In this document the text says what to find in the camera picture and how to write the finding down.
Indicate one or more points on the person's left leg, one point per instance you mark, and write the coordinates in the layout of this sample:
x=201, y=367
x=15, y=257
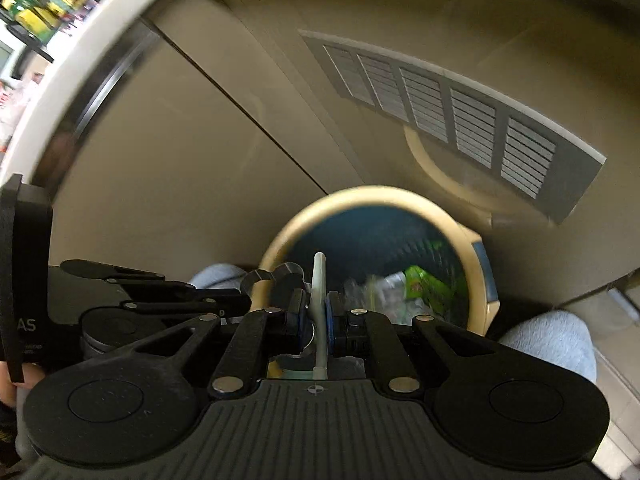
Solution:
x=215, y=277

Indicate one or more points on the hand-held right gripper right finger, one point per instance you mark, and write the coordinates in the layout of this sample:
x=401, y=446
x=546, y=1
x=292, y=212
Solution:
x=329, y=317

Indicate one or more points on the green and yellow packet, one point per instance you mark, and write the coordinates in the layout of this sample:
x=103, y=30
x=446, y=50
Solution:
x=30, y=15

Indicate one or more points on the beige cabinet door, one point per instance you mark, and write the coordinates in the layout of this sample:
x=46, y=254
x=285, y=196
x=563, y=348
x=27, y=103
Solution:
x=175, y=160

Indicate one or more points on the crumpled clear plastic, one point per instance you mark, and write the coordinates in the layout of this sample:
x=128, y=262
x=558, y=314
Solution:
x=385, y=287

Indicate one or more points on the grey louvred vent panel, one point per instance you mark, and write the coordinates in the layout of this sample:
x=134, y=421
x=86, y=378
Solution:
x=425, y=105

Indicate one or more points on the blue bin liner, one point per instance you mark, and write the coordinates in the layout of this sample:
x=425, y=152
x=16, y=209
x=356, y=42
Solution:
x=360, y=230

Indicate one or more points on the person's right leg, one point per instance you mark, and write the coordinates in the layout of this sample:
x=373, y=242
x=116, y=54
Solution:
x=550, y=340

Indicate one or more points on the person's left hand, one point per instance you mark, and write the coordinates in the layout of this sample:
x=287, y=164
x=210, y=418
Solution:
x=10, y=385

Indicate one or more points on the beige round trash bin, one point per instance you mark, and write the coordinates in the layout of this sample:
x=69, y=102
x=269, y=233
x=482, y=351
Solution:
x=300, y=220

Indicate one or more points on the green snack packet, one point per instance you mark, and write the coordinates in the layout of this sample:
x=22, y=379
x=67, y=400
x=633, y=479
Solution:
x=425, y=285

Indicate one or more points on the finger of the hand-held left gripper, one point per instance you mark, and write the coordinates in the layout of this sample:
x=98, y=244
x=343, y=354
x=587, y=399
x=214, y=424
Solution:
x=200, y=302
x=125, y=272

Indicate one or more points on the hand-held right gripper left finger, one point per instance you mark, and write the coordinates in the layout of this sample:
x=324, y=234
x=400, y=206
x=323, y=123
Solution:
x=303, y=317

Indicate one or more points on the person's leg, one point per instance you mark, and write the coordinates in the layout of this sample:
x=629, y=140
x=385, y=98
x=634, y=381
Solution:
x=550, y=340
x=215, y=277

